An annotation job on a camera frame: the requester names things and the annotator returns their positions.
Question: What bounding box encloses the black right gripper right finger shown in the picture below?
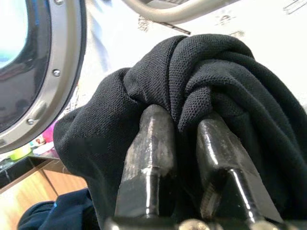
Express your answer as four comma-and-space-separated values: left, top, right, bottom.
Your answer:
196, 116, 284, 225

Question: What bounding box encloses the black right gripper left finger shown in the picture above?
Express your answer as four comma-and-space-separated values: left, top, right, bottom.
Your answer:
115, 105, 178, 219

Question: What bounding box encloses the black mesh garment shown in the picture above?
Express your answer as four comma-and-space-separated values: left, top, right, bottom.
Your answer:
52, 34, 307, 230

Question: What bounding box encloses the pink plastic item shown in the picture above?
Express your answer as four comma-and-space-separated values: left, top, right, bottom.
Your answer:
43, 126, 55, 144

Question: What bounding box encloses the navy blue garment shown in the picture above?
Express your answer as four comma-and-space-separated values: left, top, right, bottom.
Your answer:
18, 188, 101, 230

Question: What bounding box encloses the grey round washer door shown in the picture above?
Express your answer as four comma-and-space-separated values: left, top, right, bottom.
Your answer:
0, 0, 87, 154

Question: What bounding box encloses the thin black rod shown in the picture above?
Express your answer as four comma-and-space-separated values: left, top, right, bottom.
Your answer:
164, 22, 192, 35

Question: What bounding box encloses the green round lid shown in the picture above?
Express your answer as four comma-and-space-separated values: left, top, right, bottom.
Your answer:
9, 145, 33, 161

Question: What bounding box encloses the dark glossy counter top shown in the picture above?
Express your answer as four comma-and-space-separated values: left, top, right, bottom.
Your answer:
0, 155, 60, 189

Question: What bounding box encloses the wooden cabinet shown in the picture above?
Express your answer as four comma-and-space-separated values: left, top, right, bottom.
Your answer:
0, 167, 88, 230

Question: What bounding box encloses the beige curved washer opening rim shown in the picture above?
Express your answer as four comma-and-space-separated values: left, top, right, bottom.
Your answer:
122, 0, 240, 24

